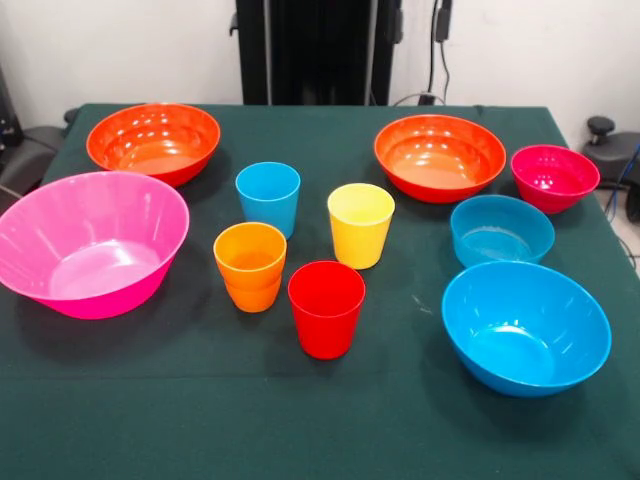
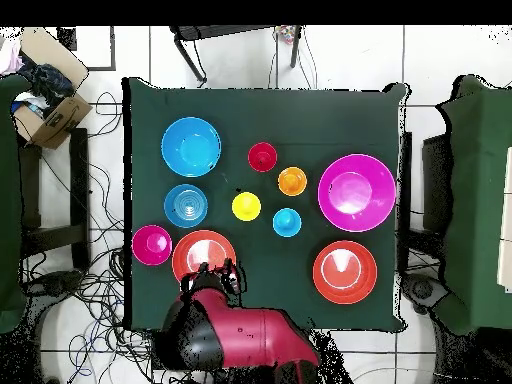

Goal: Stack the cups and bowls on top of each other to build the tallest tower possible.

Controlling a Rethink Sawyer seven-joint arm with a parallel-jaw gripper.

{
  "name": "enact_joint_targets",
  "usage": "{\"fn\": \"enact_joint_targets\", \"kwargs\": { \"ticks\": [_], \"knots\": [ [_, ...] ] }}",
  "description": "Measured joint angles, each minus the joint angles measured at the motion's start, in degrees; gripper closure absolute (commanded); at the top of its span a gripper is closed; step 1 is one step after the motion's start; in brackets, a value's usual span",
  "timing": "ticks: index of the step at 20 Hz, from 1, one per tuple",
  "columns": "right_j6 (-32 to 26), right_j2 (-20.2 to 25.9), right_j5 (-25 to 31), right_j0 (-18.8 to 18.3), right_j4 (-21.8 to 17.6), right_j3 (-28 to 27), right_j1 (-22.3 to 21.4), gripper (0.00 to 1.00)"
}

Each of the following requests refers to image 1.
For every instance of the blue cup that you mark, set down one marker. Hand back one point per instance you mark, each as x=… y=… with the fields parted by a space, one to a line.
x=267 y=205

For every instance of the orange-red bowl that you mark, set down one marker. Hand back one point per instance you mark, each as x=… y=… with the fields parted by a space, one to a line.
x=440 y=165
x=150 y=150

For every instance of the yellow cup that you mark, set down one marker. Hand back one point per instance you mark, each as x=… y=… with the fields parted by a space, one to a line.
x=360 y=235

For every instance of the orange cup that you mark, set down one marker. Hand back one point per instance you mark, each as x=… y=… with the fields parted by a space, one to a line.
x=250 y=250
x=252 y=300

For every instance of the red cup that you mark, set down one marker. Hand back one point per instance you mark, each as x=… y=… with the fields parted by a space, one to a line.
x=325 y=320

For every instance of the small blue bowl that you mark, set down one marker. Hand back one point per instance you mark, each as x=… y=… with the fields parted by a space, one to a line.
x=500 y=220

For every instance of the dark green tablecloth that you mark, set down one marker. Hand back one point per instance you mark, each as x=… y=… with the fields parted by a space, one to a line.
x=320 y=425

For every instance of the large pink bowl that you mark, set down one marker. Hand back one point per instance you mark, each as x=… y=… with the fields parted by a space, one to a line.
x=100 y=240

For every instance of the large blue bowl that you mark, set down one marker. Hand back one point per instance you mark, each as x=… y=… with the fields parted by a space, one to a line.
x=525 y=325

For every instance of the small magenta bowl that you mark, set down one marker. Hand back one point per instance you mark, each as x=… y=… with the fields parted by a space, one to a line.
x=550 y=192

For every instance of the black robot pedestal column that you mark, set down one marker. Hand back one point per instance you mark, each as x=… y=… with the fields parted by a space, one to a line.
x=320 y=50

